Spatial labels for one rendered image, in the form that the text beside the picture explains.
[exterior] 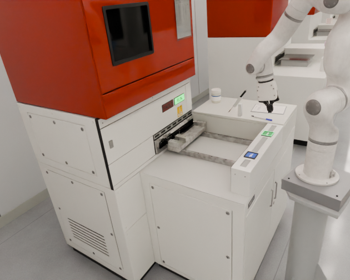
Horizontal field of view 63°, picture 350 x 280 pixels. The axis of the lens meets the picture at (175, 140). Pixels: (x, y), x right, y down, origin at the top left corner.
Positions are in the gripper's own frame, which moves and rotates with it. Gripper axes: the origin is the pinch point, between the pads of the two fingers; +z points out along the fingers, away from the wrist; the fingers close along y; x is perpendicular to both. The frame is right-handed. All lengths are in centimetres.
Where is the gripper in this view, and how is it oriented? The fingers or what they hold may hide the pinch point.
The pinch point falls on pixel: (270, 108)
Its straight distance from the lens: 159.8
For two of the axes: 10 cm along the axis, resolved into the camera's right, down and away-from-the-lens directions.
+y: 8.0, -0.1, -6.1
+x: 5.5, -4.2, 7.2
